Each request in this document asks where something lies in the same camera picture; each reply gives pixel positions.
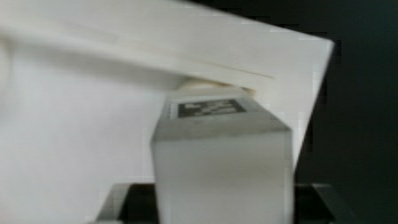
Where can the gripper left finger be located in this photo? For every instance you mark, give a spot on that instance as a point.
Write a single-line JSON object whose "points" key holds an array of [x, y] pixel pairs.
{"points": [[129, 205]]}

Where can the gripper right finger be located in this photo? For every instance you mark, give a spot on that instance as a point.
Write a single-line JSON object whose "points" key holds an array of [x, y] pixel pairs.
{"points": [[320, 207]]}

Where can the white leg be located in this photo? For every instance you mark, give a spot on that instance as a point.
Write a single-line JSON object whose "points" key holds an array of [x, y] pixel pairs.
{"points": [[222, 160]]}

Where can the white square table top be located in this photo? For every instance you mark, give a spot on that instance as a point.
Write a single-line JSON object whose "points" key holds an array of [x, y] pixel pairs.
{"points": [[97, 55]]}

